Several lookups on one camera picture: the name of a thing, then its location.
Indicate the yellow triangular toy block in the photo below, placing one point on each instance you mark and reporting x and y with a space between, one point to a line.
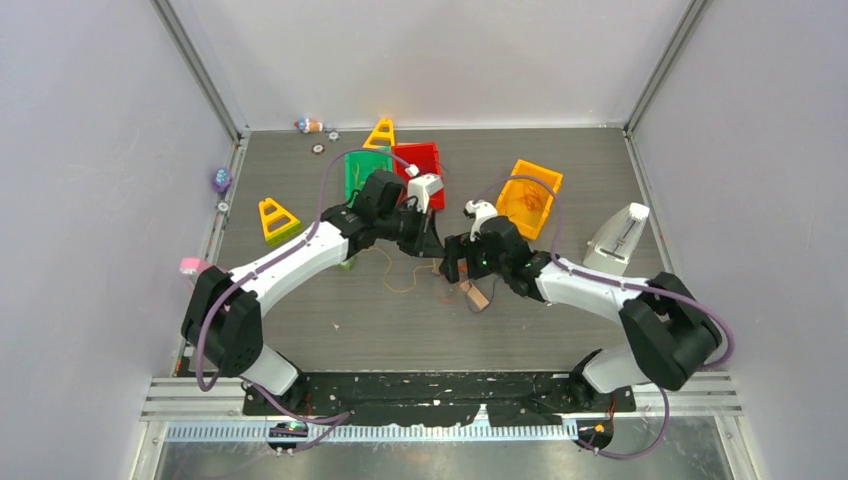
278 224

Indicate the red plastic bin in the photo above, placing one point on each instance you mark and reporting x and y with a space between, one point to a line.
426 157

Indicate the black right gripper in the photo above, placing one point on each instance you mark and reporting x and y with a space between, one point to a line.
459 247

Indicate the small clown figurine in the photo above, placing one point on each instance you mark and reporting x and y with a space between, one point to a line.
308 125

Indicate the white toy toaster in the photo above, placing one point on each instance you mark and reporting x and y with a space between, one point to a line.
611 248

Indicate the small wooden block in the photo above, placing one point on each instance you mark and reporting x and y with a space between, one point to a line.
476 301

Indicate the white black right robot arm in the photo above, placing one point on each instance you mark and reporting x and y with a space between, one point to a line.
669 335

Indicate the orange plastic bin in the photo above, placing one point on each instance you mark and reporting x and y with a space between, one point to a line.
525 201

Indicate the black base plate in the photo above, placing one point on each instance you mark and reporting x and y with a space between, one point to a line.
440 399

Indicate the purple egg toy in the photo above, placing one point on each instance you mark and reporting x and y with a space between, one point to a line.
222 180

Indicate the green monster toy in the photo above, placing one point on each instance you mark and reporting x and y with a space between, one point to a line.
347 264

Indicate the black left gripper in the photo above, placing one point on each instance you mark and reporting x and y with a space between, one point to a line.
426 242

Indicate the pink toy toaster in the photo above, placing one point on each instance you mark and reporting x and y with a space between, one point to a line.
191 268

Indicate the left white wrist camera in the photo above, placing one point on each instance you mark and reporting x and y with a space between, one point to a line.
425 188

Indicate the green plastic bin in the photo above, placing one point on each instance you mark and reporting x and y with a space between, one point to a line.
360 164

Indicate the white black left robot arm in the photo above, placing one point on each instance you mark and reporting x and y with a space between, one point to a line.
224 316

